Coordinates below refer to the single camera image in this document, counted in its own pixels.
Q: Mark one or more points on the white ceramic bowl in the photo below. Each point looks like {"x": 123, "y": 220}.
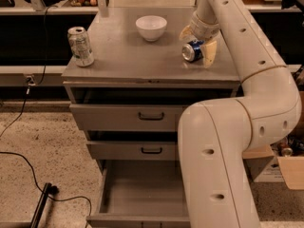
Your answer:
{"x": 151, "y": 27}

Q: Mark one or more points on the black metal floor bar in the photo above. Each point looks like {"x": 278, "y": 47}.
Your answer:
{"x": 49, "y": 192}

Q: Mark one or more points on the brown can in box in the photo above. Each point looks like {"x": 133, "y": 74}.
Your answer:
{"x": 285, "y": 150}

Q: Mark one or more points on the grey middle drawer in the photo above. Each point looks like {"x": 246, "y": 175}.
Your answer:
{"x": 149, "y": 151}

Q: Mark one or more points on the grey top drawer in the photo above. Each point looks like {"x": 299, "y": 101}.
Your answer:
{"x": 140, "y": 118}

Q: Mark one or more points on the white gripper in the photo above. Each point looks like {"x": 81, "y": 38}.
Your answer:
{"x": 205, "y": 29}

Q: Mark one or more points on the green white soda can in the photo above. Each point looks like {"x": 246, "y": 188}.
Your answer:
{"x": 80, "y": 46}

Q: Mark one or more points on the open cardboard box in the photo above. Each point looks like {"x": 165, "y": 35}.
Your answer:
{"x": 278, "y": 165}

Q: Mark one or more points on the grey drawer cabinet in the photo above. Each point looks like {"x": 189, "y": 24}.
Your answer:
{"x": 129, "y": 70}

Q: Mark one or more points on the blue pepsi can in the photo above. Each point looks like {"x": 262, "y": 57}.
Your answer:
{"x": 191, "y": 51}

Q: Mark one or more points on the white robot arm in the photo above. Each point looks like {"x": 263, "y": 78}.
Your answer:
{"x": 213, "y": 134}

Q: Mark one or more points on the grey open bottom drawer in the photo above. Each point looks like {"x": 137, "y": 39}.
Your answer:
{"x": 141, "y": 194}

